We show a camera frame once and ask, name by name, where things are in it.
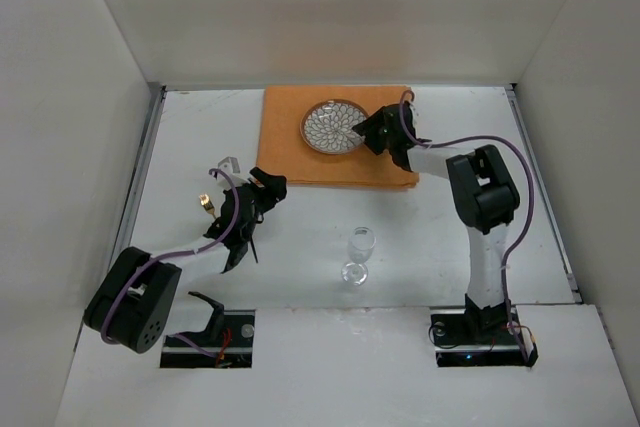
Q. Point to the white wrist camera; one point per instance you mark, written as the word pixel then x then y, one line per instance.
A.
pixel 414 116
pixel 232 173

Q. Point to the orange cloth placemat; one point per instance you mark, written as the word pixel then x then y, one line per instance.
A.
pixel 282 150

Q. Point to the patterned ceramic plate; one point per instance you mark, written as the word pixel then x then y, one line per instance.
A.
pixel 326 127

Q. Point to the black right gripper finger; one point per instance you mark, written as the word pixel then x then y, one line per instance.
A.
pixel 371 125
pixel 376 143

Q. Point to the black slotted spoon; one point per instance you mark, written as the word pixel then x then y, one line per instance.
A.
pixel 253 249

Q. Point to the gold fork green handle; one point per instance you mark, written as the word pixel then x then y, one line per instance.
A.
pixel 207 205

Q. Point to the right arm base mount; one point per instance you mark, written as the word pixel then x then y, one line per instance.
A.
pixel 508 344

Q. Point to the clear wine glass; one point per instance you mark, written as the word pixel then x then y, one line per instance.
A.
pixel 360 247

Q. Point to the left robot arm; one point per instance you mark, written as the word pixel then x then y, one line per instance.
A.
pixel 132 305

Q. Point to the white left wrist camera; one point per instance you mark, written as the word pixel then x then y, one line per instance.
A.
pixel 232 173

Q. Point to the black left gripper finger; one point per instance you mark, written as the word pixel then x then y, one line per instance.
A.
pixel 272 183
pixel 267 199

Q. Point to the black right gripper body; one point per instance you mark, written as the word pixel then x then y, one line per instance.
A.
pixel 375 130

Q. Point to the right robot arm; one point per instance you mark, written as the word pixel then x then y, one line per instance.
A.
pixel 485 199

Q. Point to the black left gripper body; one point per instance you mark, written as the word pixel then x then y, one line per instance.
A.
pixel 243 229

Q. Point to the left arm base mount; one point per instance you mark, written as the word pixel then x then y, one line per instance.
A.
pixel 227 345

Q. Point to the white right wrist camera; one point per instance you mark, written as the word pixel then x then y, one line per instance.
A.
pixel 414 116

